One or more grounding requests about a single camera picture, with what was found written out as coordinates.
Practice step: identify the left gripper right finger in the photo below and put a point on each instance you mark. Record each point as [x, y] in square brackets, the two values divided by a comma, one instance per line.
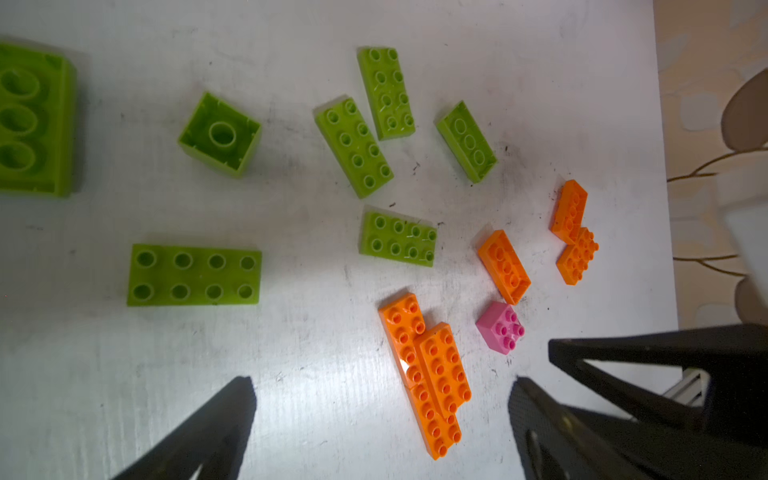
[556, 441]

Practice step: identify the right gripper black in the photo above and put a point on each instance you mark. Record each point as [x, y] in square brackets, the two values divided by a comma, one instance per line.
[727, 438]

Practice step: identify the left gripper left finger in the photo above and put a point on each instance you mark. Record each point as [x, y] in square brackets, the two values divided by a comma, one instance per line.
[210, 443]

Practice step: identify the orange brick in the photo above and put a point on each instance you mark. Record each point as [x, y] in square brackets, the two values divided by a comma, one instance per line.
[505, 268]
[446, 378]
[403, 322]
[575, 258]
[439, 434]
[569, 212]

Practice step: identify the pink small square brick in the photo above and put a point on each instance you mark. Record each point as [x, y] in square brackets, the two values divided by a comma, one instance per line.
[500, 327]

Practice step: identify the green brick lower left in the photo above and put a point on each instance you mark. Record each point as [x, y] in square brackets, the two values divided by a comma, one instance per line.
[163, 275]

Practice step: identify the green brick lower centre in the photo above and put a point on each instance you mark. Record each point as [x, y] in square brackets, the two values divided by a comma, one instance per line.
[396, 238]

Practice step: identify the small green square brick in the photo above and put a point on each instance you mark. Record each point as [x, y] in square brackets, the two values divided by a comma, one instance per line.
[220, 136]

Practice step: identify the green brick upside down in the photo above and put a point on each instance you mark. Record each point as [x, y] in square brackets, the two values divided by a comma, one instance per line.
[467, 143]

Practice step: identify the green brick tilted centre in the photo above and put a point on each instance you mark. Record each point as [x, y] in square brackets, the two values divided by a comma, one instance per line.
[354, 146]

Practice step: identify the green brick far left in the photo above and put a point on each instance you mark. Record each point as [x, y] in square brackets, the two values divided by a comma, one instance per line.
[38, 101]

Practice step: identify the green brick upper centre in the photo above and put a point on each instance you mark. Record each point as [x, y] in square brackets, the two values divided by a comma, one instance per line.
[386, 91]

